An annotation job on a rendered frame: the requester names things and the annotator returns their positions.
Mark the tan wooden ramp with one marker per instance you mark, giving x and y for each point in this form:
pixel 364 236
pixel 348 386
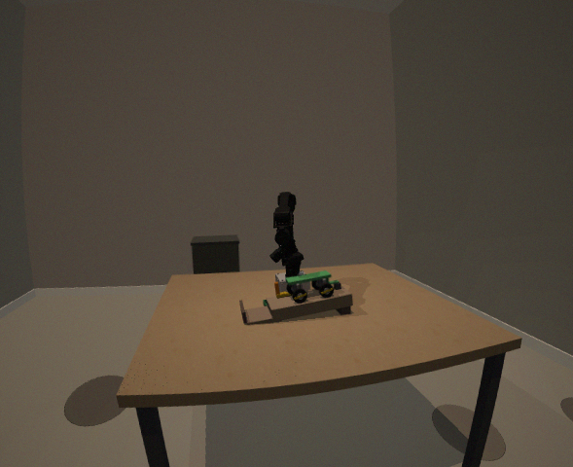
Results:
pixel 286 308

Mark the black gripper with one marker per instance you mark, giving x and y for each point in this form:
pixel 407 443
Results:
pixel 293 258

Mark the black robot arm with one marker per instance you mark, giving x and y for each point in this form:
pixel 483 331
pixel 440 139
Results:
pixel 284 218

